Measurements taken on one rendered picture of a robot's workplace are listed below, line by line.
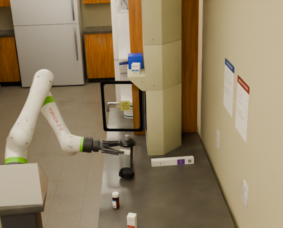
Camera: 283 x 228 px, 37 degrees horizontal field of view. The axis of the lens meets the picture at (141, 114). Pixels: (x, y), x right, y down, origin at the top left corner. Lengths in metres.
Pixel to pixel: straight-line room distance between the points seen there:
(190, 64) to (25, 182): 1.45
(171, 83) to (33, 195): 1.13
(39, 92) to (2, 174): 0.53
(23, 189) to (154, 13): 1.29
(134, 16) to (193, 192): 1.29
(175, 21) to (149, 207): 1.17
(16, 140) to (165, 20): 1.15
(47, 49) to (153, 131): 5.15
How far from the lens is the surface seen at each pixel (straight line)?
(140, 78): 2.72
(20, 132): 2.44
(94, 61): 7.87
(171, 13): 2.72
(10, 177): 2.45
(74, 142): 2.53
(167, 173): 2.70
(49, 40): 7.75
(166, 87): 2.78
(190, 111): 3.22
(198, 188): 2.55
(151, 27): 2.65
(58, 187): 4.53
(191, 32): 3.06
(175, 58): 2.80
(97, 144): 2.54
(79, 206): 4.18
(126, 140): 2.54
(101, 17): 8.26
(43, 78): 2.62
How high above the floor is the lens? 2.25
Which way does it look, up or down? 21 degrees down
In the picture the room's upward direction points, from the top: 2 degrees counter-clockwise
